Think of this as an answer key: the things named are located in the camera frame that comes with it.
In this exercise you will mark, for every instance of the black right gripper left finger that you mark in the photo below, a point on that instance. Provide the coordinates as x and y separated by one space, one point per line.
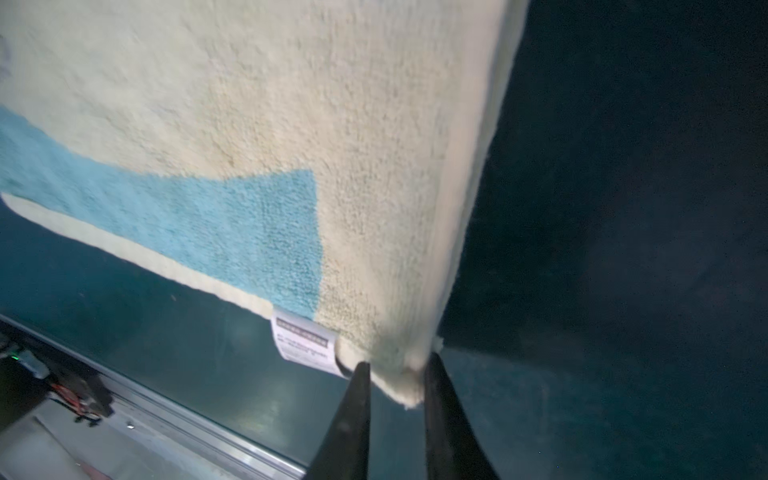
344 452

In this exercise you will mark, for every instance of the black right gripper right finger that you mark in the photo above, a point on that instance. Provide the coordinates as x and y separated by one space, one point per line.
452 449

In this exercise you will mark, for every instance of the aluminium mounting rail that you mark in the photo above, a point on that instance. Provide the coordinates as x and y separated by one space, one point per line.
177 432

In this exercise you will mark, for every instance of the teal yellow patterned towel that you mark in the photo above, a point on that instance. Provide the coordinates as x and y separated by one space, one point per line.
315 158

